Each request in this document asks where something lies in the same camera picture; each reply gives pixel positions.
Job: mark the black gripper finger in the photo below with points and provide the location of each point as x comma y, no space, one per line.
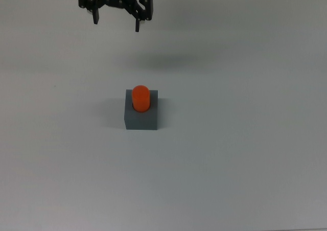
95,11
143,8

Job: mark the orange cylinder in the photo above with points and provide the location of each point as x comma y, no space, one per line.
140,98

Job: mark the grey block with round hole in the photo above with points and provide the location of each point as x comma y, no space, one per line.
141,119

